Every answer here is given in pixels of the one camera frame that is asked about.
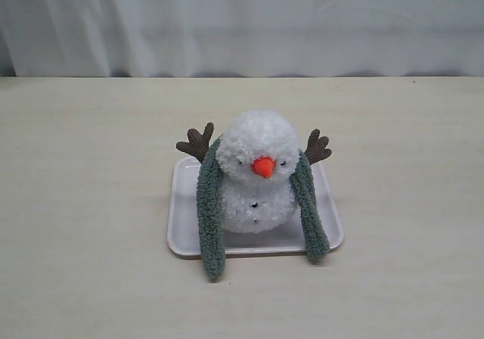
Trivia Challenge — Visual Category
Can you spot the white backdrop curtain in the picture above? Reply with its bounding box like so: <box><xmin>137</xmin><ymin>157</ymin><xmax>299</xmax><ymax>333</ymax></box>
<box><xmin>1</xmin><ymin>0</ymin><xmax>483</xmax><ymax>77</ymax></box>

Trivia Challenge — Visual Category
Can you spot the green fuzzy scarf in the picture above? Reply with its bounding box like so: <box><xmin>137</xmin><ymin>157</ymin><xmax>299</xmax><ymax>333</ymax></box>
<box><xmin>196</xmin><ymin>137</ymin><xmax>332</xmax><ymax>281</ymax></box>

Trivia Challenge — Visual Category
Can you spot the white plush snowman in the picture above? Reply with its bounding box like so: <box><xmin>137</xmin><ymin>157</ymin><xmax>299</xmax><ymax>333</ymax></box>
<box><xmin>175</xmin><ymin>110</ymin><xmax>332</xmax><ymax>234</ymax></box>

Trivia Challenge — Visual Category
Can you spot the white plastic tray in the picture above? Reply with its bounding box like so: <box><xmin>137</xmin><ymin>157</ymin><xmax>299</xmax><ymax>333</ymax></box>
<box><xmin>166</xmin><ymin>157</ymin><xmax>344</xmax><ymax>259</ymax></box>

